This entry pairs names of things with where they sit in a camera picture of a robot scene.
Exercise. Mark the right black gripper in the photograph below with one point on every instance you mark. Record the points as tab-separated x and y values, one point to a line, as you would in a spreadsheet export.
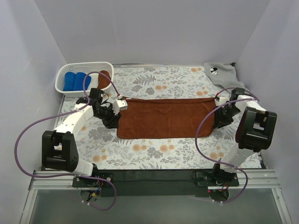
219	118

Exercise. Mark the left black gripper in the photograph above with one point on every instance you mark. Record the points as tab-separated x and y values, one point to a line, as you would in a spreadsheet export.
112	119

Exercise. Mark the brown towel pile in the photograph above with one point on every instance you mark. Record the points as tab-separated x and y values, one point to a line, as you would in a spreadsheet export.
166	118

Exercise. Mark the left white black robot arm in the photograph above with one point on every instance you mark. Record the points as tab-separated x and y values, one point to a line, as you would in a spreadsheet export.
59	150

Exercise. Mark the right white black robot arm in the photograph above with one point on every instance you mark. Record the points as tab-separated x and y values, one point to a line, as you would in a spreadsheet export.
254	133

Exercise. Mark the floral patterned table mat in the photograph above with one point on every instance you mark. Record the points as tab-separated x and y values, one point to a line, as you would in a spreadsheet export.
104	148

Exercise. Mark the grey cloth in corner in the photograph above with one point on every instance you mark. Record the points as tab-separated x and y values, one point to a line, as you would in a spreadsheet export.
223	75

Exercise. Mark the right blue rolled towel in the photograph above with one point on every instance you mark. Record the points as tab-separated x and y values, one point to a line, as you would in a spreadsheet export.
78	81

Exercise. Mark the blue rolled towel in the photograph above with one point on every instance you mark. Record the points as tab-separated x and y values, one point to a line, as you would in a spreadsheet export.
69	80
78	81

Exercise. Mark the white perforated plastic basket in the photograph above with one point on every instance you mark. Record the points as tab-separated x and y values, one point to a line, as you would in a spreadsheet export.
85	68

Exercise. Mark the left blue rolled towel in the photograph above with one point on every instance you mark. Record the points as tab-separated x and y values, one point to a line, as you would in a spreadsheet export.
69	80

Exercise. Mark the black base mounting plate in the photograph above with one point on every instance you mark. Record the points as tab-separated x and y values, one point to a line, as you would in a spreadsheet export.
156	182

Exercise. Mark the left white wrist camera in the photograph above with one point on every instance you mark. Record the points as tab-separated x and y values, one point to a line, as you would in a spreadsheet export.
119	105

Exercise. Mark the aluminium frame rail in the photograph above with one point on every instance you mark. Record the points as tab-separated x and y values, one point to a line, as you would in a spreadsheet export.
250	179

